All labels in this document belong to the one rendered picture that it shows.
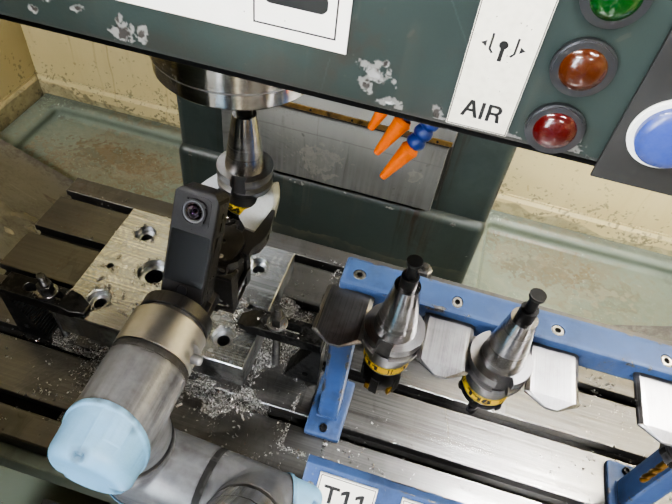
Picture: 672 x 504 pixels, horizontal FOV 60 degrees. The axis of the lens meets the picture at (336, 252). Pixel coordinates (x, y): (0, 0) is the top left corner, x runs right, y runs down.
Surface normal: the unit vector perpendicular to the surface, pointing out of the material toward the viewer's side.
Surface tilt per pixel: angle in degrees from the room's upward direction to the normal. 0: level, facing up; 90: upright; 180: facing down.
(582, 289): 0
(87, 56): 90
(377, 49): 90
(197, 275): 61
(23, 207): 24
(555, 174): 90
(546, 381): 0
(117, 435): 32
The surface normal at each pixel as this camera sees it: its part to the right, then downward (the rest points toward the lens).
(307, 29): -0.27, 0.70
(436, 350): 0.10, -0.66
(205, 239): -0.24, 0.29
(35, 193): 0.48, -0.50
